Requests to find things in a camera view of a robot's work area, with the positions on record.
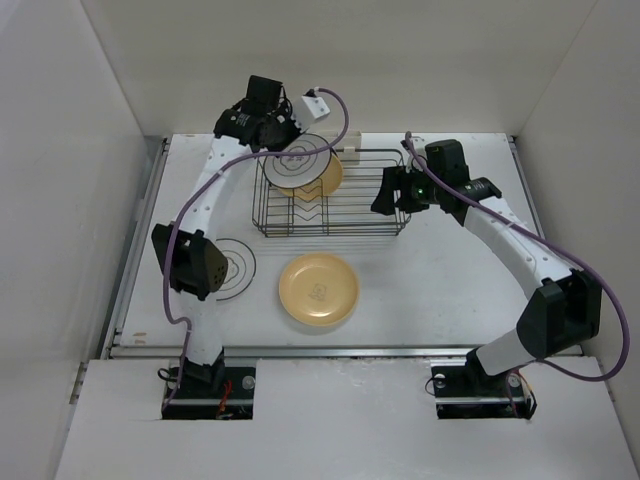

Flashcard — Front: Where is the yellow plate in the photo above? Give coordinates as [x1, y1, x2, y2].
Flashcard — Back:
[278, 153, 344, 202]
[278, 253, 360, 329]

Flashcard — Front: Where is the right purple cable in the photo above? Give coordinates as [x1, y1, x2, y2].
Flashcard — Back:
[402, 130, 629, 419]

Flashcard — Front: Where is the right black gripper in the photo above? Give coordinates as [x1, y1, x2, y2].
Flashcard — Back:
[370, 164, 444, 215]

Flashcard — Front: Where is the purple cable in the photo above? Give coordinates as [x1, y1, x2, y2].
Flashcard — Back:
[402, 130, 629, 419]
[159, 86, 350, 416]

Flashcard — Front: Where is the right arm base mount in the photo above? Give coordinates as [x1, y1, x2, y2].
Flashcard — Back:
[425, 365, 538, 421]

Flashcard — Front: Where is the black wire dish rack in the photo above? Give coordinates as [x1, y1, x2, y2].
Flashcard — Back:
[252, 149, 410, 238]

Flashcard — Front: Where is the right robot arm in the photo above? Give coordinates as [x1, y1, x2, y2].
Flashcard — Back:
[370, 137, 602, 395]

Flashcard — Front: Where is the beige plastic cutlery holder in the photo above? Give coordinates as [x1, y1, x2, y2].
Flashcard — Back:
[317, 130, 362, 164]

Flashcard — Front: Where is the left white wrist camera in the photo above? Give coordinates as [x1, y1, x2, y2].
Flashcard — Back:
[291, 89, 331, 133]

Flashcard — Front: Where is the aluminium rail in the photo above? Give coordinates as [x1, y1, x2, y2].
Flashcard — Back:
[103, 345, 471, 359]

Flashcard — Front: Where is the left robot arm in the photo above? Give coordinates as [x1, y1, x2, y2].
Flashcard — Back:
[151, 75, 317, 397]

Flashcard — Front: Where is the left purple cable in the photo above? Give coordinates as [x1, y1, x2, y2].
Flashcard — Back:
[159, 86, 350, 416]

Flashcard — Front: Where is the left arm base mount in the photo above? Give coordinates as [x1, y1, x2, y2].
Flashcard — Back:
[157, 364, 257, 421]

